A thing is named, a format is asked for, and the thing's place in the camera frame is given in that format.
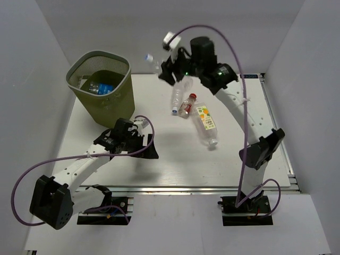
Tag clear bottle blue-white cap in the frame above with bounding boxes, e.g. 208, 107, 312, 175
171, 76, 193, 115

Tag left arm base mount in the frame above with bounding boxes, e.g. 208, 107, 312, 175
77, 197, 133, 226

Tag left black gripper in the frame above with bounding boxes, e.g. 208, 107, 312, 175
122, 133, 159, 159

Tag aluminium table edge rail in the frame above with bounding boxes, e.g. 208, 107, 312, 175
77, 183, 301, 193

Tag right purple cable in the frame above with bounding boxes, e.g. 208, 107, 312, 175
175, 25, 282, 218

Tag blue label blue cap bottle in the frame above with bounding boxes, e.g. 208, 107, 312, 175
89, 82, 114, 95

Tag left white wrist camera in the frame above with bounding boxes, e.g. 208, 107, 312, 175
134, 118, 149, 129

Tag purple cable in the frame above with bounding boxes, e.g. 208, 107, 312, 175
10, 115, 156, 226
175, 25, 282, 218

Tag blue corner label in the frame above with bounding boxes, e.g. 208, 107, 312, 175
243, 74, 259, 79

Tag orange label white cap bottle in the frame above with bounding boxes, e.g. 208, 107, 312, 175
192, 103, 218, 147

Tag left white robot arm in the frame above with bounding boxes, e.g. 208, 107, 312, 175
29, 115, 159, 230

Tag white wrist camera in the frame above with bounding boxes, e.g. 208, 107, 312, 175
134, 118, 149, 129
162, 31, 181, 61

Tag green mesh waste bin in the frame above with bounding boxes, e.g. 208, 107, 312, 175
66, 50, 135, 128

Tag clear bottle white cap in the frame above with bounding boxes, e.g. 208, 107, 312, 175
144, 54, 162, 75

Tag red cap red label bottle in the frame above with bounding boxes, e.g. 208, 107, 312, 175
178, 93, 197, 118

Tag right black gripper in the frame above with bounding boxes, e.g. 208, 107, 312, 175
158, 46, 203, 87

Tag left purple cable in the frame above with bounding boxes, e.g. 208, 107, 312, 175
10, 115, 156, 226

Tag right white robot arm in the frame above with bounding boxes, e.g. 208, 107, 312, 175
158, 32, 285, 212

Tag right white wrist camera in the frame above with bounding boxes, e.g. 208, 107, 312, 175
162, 31, 181, 61

